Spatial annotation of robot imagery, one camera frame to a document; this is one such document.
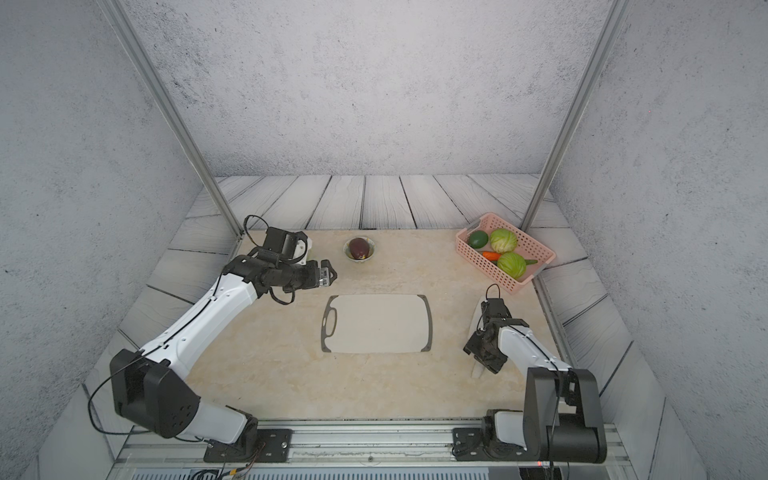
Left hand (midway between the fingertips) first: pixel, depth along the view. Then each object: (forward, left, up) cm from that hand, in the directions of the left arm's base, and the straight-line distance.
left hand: (329, 276), depth 81 cm
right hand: (-14, -42, -20) cm, 49 cm away
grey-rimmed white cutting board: (-3, -12, -22) cm, 25 cm away
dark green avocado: (+28, -50, -16) cm, 59 cm away
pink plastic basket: (+21, -69, -17) cm, 74 cm away
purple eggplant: (+24, -6, -15) cm, 28 cm away
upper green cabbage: (+24, -57, -13) cm, 63 cm away
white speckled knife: (-18, -41, -19) cm, 48 cm away
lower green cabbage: (+12, -57, -12) cm, 59 cm away
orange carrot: (+20, -53, -16) cm, 59 cm away
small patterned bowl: (+24, -1, -17) cm, 29 cm away
